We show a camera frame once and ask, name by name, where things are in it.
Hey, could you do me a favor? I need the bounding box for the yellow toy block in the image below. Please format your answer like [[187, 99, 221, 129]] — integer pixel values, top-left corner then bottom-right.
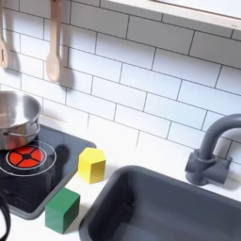
[[77, 147, 106, 185]]

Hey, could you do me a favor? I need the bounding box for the steel pot with handles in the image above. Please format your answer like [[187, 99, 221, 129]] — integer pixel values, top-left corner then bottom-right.
[[0, 90, 42, 151]]

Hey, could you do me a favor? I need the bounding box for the green toy block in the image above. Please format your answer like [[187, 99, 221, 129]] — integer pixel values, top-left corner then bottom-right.
[[44, 187, 81, 235]]

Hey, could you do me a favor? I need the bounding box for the wooden spoon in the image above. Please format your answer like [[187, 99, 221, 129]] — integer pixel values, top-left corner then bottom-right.
[[45, 0, 64, 84]]

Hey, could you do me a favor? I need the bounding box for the black toy stove top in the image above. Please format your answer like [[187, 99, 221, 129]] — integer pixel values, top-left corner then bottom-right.
[[0, 123, 97, 220]]

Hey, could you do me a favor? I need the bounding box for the dark grey tap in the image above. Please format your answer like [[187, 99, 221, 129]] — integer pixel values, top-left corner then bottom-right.
[[184, 113, 241, 186]]

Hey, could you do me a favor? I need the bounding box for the dark grey sink basin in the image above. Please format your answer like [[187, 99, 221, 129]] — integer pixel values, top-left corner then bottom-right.
[[78, 165, 241, 241]]

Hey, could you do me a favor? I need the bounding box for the light wooden shelf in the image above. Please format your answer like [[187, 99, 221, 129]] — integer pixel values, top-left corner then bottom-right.
[[106, 0, 241, 31]]

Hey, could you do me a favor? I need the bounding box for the wooden slotted spatula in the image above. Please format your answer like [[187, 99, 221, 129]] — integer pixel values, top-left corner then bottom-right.
[[0, 0, 9, 70]]

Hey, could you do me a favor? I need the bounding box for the thin black cable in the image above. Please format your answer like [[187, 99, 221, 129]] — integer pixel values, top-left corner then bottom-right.
[[0, 191, 12, 241]]

